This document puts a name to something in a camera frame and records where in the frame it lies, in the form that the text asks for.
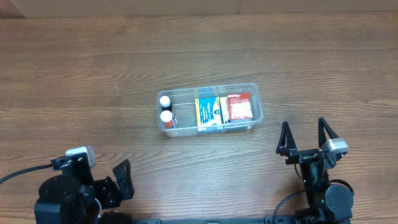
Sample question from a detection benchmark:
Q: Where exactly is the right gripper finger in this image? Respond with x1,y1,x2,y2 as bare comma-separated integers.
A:
318,117,339,148
275,121,297,154

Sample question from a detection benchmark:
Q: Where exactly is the red and white box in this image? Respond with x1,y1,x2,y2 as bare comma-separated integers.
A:
228,92,253,123

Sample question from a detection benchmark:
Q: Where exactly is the orange bottle white cap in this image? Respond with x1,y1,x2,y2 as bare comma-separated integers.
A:
160,110,175,129

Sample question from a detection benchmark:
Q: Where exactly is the white and blue box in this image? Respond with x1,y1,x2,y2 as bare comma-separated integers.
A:
220,96,231,124

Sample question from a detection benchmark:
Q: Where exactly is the black bottle white cap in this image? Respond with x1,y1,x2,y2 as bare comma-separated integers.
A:
159,96,173,112

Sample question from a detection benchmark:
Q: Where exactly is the blue and yellow box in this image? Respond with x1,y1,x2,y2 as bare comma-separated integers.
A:
195,96,222,127

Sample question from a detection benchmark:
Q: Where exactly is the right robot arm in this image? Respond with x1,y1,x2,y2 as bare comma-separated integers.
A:
271,117,354,223

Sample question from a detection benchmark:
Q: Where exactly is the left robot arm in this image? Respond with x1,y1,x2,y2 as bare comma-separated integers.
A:
34,152,134,224

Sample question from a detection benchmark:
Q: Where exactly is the clear plastic container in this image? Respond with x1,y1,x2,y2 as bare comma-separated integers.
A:
157,83,264,137

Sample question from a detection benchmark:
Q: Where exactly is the right black cable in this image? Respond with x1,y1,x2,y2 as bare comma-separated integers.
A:
272,163,355,223

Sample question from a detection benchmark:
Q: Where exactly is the black cable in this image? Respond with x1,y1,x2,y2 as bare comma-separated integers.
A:
272,163,355,223
0,164,55,185

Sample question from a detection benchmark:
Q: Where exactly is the left black cable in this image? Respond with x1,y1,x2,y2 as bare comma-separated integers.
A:
0,164,55,185

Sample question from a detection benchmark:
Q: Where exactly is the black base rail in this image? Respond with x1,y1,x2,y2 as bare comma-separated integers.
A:
124,214,351,224

